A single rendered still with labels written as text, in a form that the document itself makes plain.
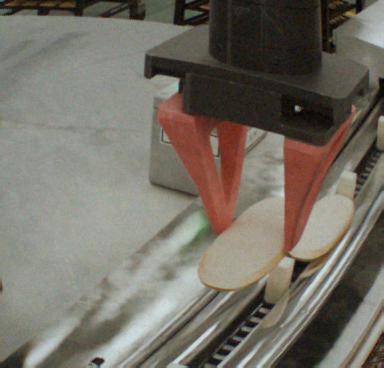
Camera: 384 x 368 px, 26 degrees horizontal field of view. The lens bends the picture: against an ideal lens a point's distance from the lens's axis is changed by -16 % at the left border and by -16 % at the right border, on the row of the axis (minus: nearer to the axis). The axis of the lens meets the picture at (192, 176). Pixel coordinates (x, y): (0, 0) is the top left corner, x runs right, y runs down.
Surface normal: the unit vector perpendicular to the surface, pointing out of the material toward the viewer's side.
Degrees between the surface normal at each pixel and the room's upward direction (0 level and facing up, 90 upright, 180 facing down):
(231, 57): 90
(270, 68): 90
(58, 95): 0
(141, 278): 0
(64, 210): 0
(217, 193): 85
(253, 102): 90
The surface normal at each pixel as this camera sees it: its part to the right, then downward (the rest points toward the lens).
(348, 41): -0.46, 0.38
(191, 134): -0.43, 0.69
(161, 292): 0.06, -0.89
